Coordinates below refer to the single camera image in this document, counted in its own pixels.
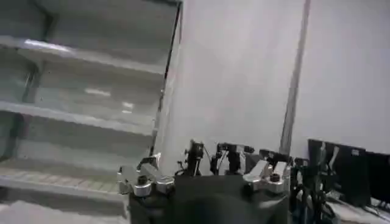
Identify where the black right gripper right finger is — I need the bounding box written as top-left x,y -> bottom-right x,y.
243,159 -> 293,195

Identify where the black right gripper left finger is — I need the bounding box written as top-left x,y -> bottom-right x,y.
117,152 -> 177,198

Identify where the black computer monitor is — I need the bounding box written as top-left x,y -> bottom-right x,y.
365,151 -> 390,205
307,138 -> 371,208

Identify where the white office desk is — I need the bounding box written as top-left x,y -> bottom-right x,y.
324,191 -> 390,224

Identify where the empty metal display shelf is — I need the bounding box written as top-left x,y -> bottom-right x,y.
0,0 -> 183,219

